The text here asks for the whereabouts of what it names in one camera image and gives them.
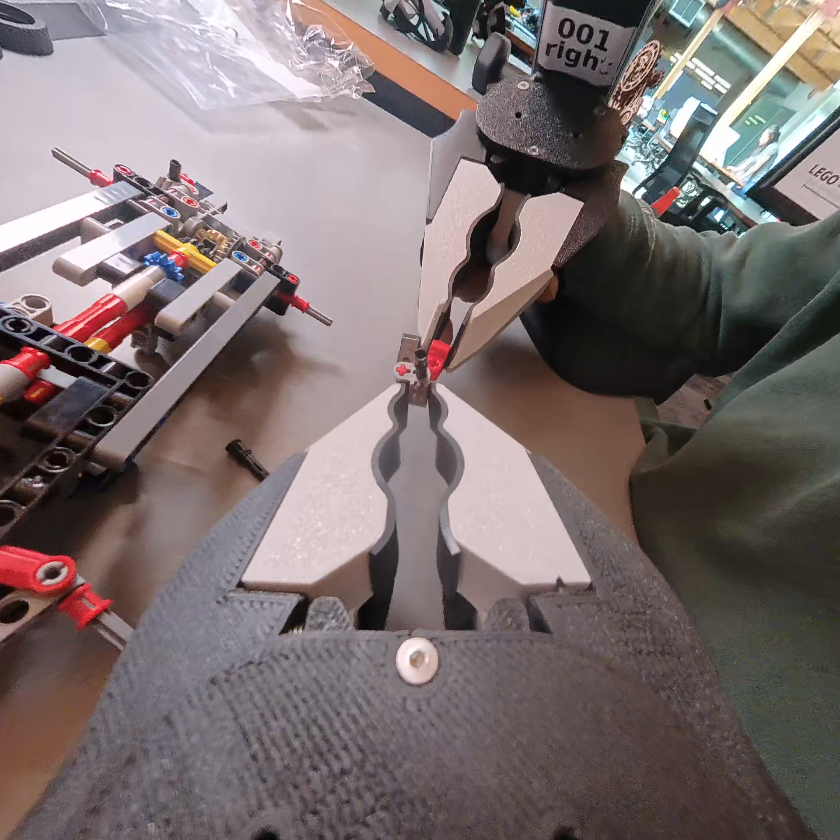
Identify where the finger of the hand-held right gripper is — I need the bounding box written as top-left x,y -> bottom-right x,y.
443,194 -> 586,374
417,157 -> 506,349

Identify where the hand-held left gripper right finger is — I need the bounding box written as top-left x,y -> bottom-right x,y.
433,385 -> 595,618

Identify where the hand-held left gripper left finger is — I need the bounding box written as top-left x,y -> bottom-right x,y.
240,385 -> 403,627

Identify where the grey lego connector with pin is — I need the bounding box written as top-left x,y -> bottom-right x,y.
392,333 -> 434,408

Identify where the person's right forearm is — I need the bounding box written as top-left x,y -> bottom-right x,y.
525,190 -> 840,401

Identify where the black lego pin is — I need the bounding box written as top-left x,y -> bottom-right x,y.
225,440 -> 270,479

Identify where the lego car chassis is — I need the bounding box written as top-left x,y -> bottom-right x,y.
0,146 -> 333,652

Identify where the black lego tyre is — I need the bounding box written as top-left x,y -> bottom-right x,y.
0,16 -> 55,56

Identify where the black office chair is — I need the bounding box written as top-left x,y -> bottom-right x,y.
633,98 -> 716,204

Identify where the black backpack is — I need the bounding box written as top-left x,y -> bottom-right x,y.
381,0 -> 483,53

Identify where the white framed sign board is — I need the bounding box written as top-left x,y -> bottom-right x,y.
748,98 -> 840,224

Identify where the clear plastic bag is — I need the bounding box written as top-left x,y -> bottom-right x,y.
85,0 -> 375,111

